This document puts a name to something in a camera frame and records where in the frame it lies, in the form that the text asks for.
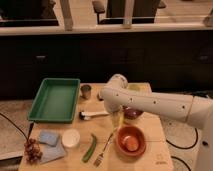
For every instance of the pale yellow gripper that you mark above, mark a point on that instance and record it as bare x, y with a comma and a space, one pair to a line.
115, 117

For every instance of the black block brush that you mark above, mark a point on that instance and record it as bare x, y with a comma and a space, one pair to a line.
99, 97

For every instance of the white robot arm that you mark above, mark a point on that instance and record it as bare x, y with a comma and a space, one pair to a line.
194, 110

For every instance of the dark purple bowl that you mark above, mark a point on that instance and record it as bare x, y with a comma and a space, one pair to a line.
131, 113

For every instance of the orange clay bowl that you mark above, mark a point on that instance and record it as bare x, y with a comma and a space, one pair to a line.
130, 131

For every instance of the orange fruit in bowl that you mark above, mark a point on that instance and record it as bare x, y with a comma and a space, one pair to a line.
131, 143

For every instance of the green chili pepper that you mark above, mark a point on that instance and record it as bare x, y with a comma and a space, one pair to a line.
90, 150

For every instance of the small metal cup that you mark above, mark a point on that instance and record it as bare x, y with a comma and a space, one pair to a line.
86, 91

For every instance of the silver fork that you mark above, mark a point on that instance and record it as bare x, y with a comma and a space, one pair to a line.
100, 157

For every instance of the white round container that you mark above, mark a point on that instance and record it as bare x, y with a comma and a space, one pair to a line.
71, 138

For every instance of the green plastic tray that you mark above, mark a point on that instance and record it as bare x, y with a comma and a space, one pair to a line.
55, 101

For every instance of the blue sponge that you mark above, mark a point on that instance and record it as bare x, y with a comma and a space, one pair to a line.
49, 138

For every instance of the grey blue cloth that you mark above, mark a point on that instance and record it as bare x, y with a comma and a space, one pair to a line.
52, 153

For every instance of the bunch of brown grapes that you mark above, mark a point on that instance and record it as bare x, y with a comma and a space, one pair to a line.
32, 151

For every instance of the black office chair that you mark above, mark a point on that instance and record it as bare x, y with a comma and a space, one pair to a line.
127, 11

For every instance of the white handled dish brush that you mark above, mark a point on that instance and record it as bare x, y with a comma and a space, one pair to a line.
89, 115

